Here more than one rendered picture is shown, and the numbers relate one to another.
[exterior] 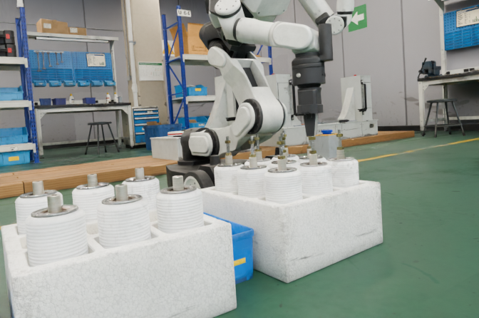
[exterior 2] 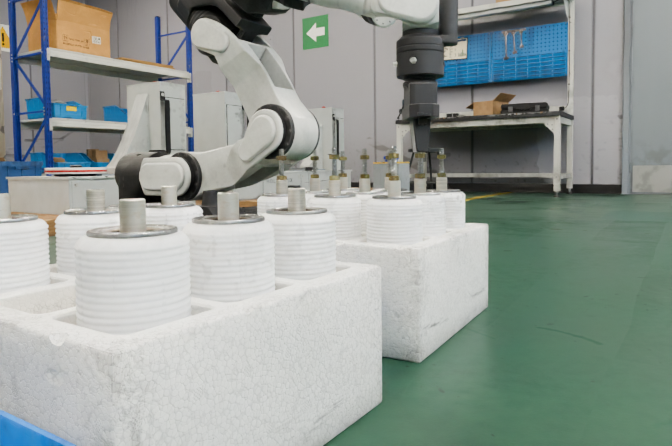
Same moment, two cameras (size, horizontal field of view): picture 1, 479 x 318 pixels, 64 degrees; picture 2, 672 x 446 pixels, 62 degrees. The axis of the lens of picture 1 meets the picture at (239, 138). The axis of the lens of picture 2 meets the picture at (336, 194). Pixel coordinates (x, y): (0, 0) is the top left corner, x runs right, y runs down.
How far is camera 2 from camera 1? 0.39 m
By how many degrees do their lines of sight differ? 23
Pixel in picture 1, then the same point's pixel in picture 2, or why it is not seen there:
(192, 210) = (331, 243)
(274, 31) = not seen: outside the picture
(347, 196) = (466, 239)
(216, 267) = (365, 336)
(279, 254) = (407, 321)
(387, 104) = (351, 153)
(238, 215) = not seen: hidden behind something
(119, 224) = (245, 258)
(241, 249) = not seen: hidden behind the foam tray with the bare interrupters
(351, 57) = (305, 85)
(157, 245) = (307, 296)
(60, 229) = (169, 262)
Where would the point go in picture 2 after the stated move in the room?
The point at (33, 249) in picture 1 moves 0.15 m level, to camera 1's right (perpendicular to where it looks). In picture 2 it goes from (112, 302) to (291, 284)
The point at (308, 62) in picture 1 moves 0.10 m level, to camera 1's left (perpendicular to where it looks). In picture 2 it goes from (429, 42) to (379, 38)
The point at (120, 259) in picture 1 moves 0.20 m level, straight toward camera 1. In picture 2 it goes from (264, 318) to (432, 378)
